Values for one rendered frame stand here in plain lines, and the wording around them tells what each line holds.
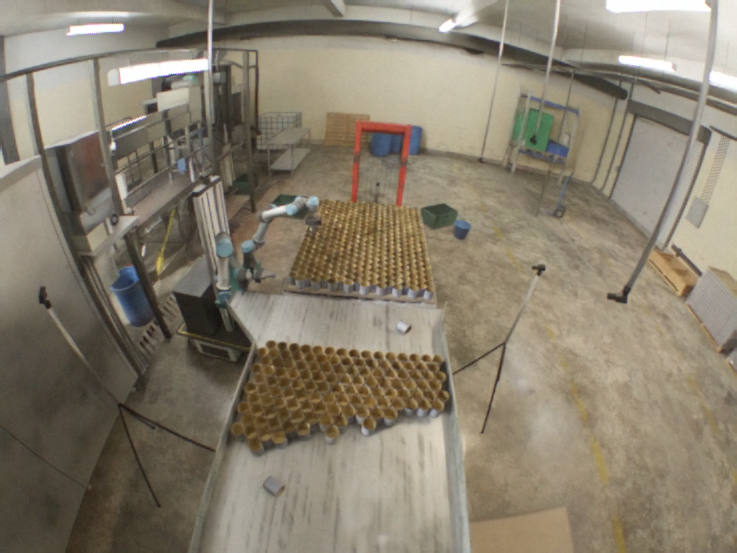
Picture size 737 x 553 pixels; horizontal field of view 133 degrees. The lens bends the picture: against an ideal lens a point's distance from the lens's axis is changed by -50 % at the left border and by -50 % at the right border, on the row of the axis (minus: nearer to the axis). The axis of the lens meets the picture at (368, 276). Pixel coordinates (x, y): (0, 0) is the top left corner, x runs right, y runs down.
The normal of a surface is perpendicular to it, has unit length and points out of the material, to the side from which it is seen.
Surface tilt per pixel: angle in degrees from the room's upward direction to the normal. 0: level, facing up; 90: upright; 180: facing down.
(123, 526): 0
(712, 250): 90
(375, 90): 90
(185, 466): 0
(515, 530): 0
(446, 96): 90
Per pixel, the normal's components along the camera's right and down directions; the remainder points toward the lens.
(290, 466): 0.07, -0.80
